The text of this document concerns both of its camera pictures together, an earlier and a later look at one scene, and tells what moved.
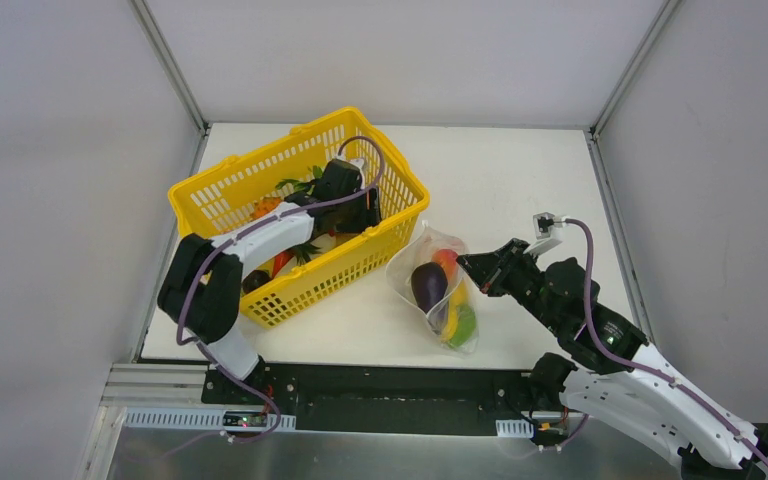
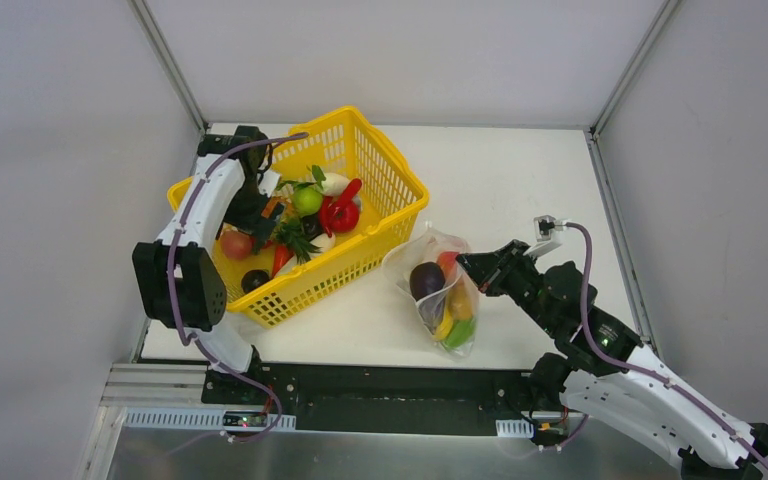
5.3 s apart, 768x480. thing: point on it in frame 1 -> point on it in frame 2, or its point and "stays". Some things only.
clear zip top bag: x=427 y=275 stays
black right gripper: x=502 y=268 stays
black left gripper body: x=355 y=216 -> x=251 y=211
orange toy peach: x=447 y=258 stays
